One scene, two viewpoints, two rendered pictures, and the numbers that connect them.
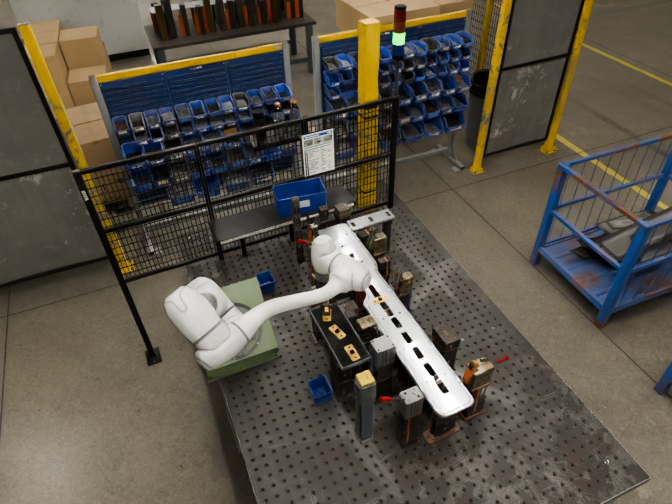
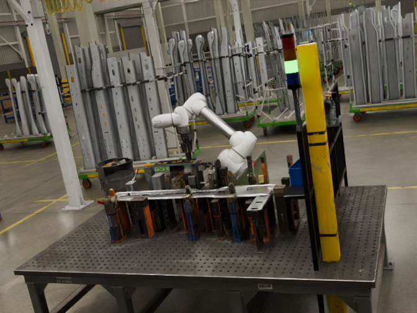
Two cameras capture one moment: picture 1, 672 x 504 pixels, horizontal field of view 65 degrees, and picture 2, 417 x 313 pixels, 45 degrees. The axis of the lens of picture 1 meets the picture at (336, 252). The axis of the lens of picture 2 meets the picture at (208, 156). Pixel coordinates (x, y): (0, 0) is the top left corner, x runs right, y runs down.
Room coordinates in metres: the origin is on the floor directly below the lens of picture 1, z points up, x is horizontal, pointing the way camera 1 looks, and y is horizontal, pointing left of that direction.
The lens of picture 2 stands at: (4.61, -2.70, 2.15)
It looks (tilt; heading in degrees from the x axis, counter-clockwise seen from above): 13 degrees down; 135
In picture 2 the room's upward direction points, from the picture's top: 10 degrees counter-clockwise
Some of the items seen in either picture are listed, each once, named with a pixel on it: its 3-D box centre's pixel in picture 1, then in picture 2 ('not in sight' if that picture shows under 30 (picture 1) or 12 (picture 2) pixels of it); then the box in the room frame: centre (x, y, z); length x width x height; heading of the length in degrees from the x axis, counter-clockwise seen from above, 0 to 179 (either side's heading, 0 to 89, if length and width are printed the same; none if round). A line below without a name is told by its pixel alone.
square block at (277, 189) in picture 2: (342, 229); (282, 210); (2.58, -0.05, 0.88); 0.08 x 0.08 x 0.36; 23
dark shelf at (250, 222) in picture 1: (283, 212); (310, 176); (2.60, 0.32, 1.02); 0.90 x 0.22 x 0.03; 113
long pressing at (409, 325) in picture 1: (383, 302); (187, 193); (1.83, -0.23, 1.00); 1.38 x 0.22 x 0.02; 23
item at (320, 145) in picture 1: (318, 152); not in sight; (2.82, 0.09, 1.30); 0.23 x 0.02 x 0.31; 113
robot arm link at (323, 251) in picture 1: (325, 254); (179, 116); (1.61, 0.04, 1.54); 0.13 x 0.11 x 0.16; 46
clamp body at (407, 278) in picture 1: (402, 298); (191, 217); (1.97, -0.36, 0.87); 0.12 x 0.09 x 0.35; 113
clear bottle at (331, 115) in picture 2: (294, 115); (329, 110); (2.87, 0.22, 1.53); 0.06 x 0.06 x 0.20
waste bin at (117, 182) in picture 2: not in sight; (119, 187); (-0.92, 1.03, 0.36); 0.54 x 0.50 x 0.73; 112
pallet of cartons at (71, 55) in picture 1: (75, 82); not in sight; (5.86, 2.93, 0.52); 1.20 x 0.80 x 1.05; 19
